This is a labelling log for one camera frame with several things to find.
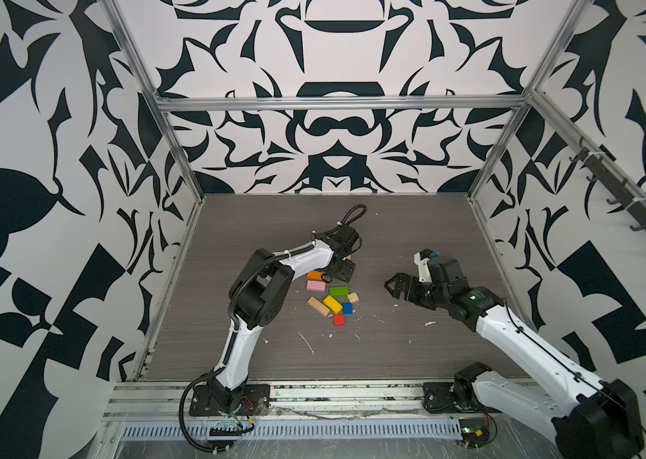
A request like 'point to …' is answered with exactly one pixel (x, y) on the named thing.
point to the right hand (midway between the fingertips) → (397, 286)
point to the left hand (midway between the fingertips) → (341, 265)
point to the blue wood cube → (348, 308)
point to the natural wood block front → (315, 303)
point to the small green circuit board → (473, 431)
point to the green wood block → (339, 291)
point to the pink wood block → (315, 285)
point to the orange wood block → (314, 275)
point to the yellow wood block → (333, 304)
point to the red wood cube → (339, 320)
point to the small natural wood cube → (354, 297)
